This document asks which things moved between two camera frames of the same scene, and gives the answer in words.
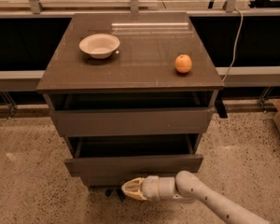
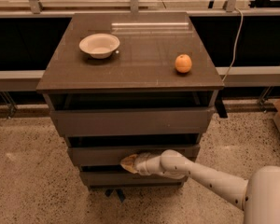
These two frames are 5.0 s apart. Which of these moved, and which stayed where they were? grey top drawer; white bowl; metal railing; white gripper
Moved: white gripper
Stayed: metal railing; grey top drawer; white bowl
